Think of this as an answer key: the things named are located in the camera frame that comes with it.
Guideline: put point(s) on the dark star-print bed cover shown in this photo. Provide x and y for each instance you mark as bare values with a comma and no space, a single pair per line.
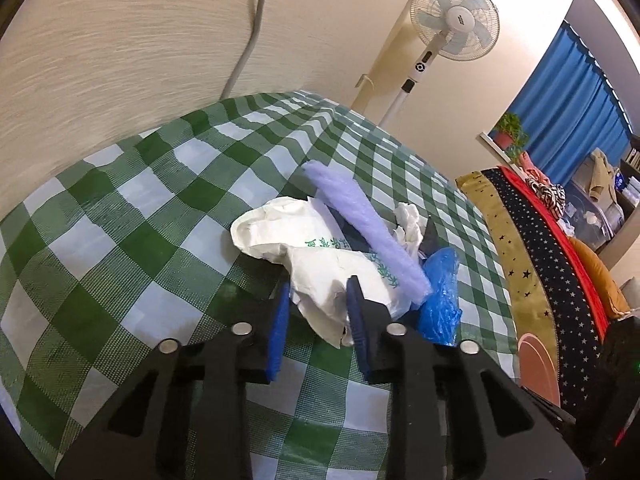
545,260

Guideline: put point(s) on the orange pillow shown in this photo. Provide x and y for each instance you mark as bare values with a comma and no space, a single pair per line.
597,272

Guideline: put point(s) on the potted green plant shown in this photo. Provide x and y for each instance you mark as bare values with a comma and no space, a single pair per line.
505,137

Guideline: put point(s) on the white wall outlet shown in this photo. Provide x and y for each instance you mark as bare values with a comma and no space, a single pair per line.
365,80

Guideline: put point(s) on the white plastic bag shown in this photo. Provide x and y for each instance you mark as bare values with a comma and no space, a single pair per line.
310,265

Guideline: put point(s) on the green checked tablecloth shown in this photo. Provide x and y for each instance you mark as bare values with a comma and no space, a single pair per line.
125,210

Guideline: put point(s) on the black white striped cloth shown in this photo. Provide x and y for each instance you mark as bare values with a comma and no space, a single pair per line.
550,194

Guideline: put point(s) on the blue curtain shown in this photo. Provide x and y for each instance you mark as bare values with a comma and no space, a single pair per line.
565,110

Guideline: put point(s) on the white standing fan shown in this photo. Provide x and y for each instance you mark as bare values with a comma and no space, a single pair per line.
455,15

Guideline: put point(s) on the red blanket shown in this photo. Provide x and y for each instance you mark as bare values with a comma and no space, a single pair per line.
512,176

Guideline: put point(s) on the small black wrapper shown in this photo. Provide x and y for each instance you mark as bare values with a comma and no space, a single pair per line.
431,240

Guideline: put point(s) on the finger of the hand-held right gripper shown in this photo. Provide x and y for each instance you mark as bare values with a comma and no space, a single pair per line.
552,406

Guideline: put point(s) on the white tissue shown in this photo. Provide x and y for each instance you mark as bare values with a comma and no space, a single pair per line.
407,217

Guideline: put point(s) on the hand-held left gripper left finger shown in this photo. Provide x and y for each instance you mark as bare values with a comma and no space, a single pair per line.
277,340

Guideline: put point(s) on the white window sill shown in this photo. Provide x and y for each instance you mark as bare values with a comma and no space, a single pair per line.
492,146

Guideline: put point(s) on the blue plastic bag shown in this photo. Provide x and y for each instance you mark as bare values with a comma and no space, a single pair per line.
440,285

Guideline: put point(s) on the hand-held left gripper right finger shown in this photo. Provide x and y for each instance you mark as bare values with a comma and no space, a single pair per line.
361,330

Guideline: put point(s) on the beige coat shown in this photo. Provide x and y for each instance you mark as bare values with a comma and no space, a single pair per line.
602,170

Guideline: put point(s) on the pink cloth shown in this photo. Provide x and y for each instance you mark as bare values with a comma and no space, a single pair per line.
527,162

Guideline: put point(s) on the wooden bookshelf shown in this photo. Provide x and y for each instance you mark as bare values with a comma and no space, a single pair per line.
631,170

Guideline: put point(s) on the clear plastic storage box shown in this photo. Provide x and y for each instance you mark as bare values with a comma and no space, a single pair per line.
592,220

